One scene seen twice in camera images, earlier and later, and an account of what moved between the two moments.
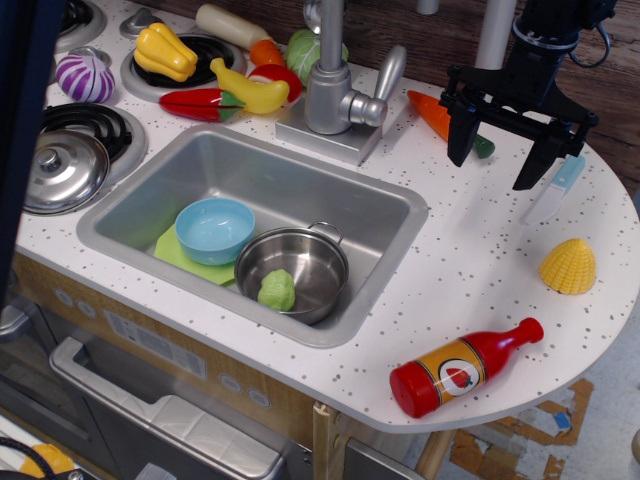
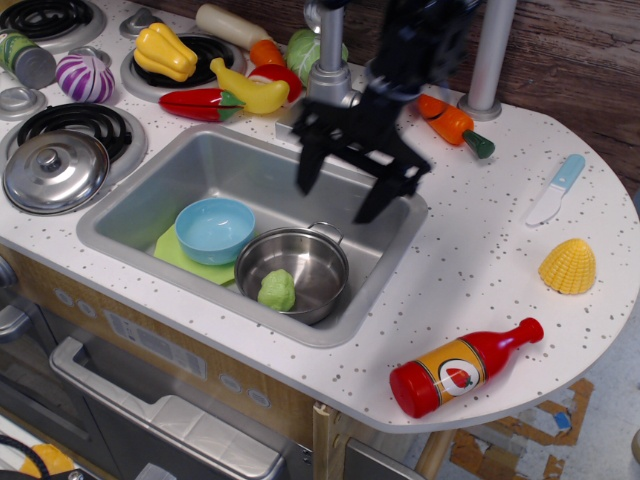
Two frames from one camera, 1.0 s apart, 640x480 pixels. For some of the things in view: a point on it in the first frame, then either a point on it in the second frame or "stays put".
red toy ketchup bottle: [418, 386] stays put
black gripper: [525, 97] to [369, 125]
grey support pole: [496, 34] stays put
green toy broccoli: [277, 290] stays put
